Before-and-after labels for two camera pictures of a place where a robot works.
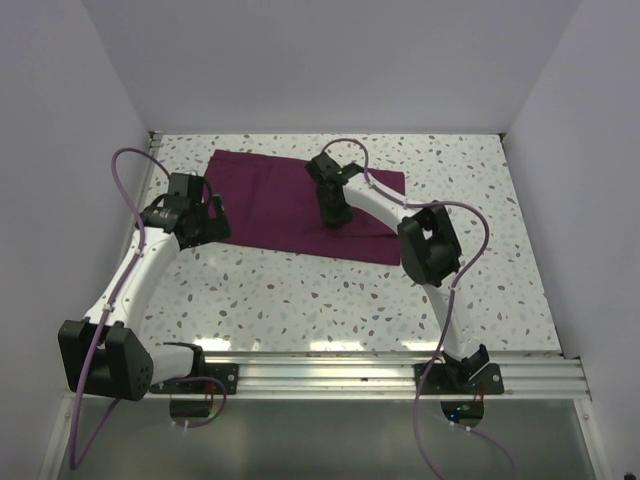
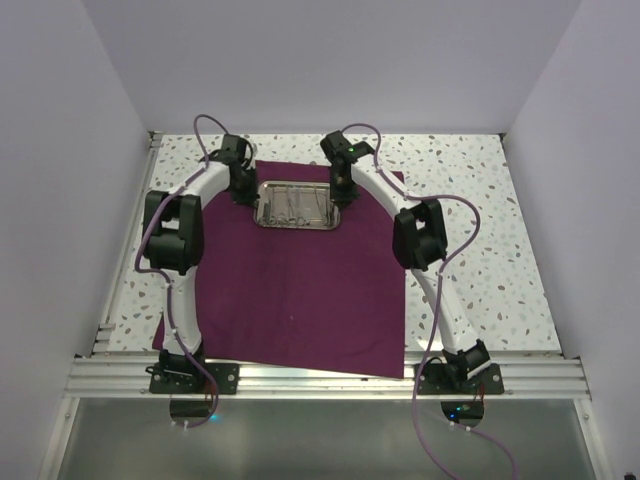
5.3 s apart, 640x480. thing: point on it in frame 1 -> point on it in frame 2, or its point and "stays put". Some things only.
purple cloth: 274,204 -> 159,335
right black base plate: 439,380 stays put
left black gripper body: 200,211 -> 245,191
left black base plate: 227,374 stays put
